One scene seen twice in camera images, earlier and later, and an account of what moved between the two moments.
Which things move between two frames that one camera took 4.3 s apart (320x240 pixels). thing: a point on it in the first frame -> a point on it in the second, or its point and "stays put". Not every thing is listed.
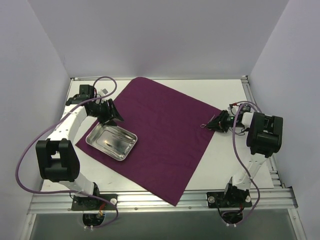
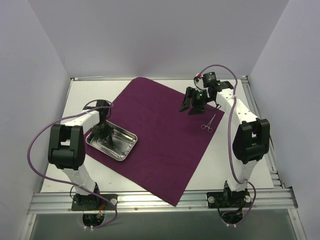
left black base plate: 90,203 stays put
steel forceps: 126,146 -> 130,144
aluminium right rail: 276,179 stays put
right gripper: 222,121 -> 192,100
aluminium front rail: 282,201 stays put
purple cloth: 173,131 stays put
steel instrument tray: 114,141 stays put
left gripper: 109,110 -> 105,133
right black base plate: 219,199 stays put
